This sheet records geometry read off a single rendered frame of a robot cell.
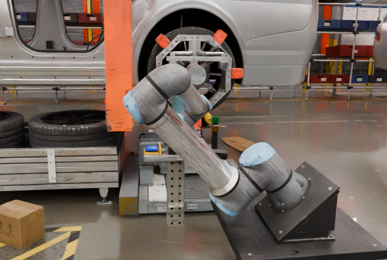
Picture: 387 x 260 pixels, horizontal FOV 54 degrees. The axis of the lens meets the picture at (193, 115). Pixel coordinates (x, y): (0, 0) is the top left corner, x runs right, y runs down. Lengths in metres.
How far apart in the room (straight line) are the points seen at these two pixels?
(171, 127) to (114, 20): 1.11
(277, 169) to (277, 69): 1.51
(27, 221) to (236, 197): 1.16
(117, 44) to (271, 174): 1.23
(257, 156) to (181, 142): 0.36
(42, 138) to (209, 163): 1.51
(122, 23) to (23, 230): 1.26
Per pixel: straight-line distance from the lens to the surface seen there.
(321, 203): 1.64
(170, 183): 2.25
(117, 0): 2.37
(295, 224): 1.64
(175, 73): 1.37
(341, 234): 1.80
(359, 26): 7.55
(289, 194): 1.71
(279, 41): 3.06
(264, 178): 1.66
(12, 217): 2.26
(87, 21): 6.44
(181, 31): 2.82
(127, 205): 2.49
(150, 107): 1.36
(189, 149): 1.47
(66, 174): 2.64
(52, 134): 2.71
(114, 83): 2.38
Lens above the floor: 1.11
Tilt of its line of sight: 12 degrees down
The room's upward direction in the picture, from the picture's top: 1 degrees clockwise
